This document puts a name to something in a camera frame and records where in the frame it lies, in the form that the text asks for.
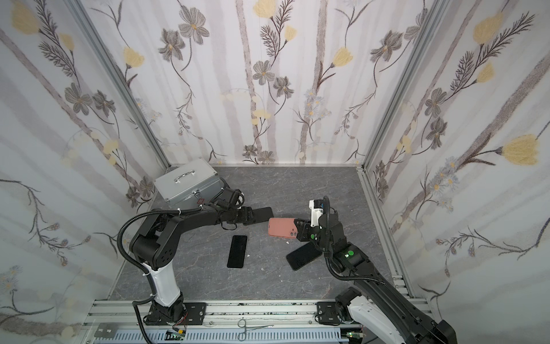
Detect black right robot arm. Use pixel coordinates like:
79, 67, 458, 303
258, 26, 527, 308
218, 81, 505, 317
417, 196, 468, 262
296, 196, 458, 343

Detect black phone with silver edge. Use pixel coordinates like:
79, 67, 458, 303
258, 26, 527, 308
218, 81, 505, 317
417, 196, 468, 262
226, 235, 248, 269

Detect pink phone case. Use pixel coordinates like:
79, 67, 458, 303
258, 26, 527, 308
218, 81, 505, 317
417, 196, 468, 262
268, 218, 298, 239

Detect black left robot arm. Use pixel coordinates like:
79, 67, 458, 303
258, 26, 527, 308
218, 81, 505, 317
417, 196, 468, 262
116, 187, 274, 328

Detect black phone lying far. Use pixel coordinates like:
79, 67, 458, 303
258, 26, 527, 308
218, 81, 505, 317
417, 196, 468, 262
252, 207, 274, 224

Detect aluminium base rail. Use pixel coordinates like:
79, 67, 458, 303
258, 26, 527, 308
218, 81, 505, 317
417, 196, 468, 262
83, 300, 319, 328

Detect silver aluminium case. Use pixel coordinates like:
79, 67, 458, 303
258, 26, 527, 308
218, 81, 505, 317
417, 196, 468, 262
154, 159, 224, 209

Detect steel forceps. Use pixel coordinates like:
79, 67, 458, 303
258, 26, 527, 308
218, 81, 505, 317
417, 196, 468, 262
237, 319, 273, 342

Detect white slotted cable duct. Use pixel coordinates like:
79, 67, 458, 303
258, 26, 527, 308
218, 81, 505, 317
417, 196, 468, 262
94, 327, 351, 344

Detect black phone lying right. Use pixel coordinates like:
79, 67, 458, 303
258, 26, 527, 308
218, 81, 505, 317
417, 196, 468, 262
286, 242, 322, 271

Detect black phone lying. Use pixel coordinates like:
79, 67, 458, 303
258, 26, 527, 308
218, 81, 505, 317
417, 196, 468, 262
286, 242, 322, 271
252, 207, 274, 224

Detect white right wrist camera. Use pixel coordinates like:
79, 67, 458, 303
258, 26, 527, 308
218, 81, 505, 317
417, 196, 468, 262
309, 199, 325, 227

